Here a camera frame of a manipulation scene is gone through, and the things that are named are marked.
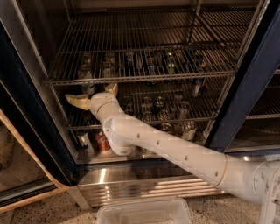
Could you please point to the blue red can right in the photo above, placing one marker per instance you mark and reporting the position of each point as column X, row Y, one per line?
column 198, row 86

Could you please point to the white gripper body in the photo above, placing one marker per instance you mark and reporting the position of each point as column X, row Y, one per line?
column 98, row 104

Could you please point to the wire fridge shelf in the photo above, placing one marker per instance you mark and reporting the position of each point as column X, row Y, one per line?
column 184, row 45
column 171, row 102

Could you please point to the red cola can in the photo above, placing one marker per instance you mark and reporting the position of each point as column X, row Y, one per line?
column 102, row 141

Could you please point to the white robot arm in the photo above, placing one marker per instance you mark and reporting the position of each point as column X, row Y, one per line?
column 256, row 182

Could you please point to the green white 7up can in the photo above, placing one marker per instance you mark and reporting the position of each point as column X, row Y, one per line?
column 84, row 73

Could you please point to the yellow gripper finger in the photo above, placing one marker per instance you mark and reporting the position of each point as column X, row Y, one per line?
column 80, row 101
column 112, row 88

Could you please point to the white can bottom right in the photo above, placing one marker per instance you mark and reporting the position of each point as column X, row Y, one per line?
column 189, row 131

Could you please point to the silver slim can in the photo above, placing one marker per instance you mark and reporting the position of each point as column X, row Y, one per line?
column 84, row 140

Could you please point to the white can middle shelf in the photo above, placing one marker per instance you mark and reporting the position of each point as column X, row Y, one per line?
column 108, row 72

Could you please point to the middle wire fridge shelf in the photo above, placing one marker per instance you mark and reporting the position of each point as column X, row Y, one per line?
column 171, row 102

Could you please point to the blue can middle shelf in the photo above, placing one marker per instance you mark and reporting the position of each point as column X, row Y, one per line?
column 151, row 70

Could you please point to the open glass fridge door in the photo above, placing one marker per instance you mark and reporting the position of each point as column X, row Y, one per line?
column 30, row 171

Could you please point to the blue fridge centre post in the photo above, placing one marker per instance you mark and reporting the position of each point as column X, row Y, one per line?
column 254, row 74

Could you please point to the clear plastic bin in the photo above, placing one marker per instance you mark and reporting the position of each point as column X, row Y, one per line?
column 151, row 211

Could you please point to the stainless fridge base grille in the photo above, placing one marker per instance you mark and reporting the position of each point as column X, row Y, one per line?
column 109, row 179

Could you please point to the top wire fridge shelf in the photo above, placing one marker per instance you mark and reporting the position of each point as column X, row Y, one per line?
column 184, row 45

